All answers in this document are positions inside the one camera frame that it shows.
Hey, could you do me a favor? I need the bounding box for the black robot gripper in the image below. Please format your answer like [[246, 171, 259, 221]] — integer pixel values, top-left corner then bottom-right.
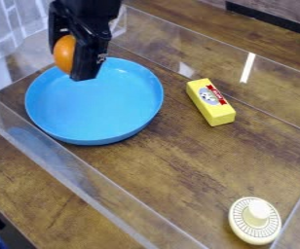
[[48, 0, 123, 81]]

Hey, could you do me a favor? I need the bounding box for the orange toy ball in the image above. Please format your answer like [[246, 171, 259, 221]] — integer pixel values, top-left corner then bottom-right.
[[52, 35, 75, 74]]

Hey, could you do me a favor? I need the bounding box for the blue round tray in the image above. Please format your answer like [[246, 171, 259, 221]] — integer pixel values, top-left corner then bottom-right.
[[25, 57, 164, 145]]

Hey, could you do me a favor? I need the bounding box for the yellow butter box toy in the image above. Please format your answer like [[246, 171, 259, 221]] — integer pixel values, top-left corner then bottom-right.
[[186, 79, 235, 126]]

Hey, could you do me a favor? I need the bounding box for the cream round toy dial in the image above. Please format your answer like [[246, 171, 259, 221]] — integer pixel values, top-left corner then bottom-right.
[[227, 196, 280, 245]]

